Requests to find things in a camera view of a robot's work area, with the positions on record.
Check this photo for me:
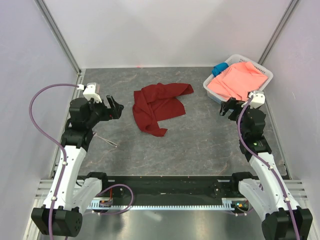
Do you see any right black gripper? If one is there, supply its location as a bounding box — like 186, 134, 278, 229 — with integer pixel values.
219, 97, 256, 137

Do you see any right aluminium frame post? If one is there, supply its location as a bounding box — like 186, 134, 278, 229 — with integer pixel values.
258, 0, 301, 65

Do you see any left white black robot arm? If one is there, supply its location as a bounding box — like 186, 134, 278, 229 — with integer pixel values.
31, 95, 124, 237

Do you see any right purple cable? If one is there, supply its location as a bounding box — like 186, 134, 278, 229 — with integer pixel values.
236, 98, 302, 240

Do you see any blue cloth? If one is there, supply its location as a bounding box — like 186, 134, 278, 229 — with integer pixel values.
211, 62, 229, 78

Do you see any purple cable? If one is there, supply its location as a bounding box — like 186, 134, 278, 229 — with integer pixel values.
236, 98, 302, 240
29, 83, 81, 240

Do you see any white plastic basket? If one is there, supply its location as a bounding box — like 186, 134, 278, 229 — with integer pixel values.
203, 54, 274, 104

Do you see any dark red cloth napkin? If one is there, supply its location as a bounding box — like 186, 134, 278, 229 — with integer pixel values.
132, 83, 194, 137

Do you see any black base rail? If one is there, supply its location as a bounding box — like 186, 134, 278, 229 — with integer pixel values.
102, 172, 252, 199

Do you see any left aluminium frame post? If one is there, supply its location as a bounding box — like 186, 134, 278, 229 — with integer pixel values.
34, 0, 82, 75

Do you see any silver metal fork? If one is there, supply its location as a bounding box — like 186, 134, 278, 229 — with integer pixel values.
93, 132, 118, 148

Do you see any salmon pink cloth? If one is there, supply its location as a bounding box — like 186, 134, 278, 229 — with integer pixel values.
208, 61, 268, 101

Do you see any aluminium frame post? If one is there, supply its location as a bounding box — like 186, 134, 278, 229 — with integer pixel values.
34, 0, 82, 75
258, 0, 301, 65

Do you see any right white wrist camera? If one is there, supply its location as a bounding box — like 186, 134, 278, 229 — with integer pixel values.
248, 90, 266, 109

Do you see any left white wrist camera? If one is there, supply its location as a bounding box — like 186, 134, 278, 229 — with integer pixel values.
77, 82, 102, 104

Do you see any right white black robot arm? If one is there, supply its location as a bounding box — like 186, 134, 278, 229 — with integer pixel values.
219, 97, 313, 240

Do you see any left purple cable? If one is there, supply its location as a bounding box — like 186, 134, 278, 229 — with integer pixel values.
29, 83, 81, 240

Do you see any white slotted cable duct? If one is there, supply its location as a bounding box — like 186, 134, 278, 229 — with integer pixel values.
87, 198, 250, 211

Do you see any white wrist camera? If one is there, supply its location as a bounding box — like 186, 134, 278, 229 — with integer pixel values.
77, 82, 102, 104
248, 90, 266, 109

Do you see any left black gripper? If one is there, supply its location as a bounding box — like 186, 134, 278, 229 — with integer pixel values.
85, 95, 123, 128

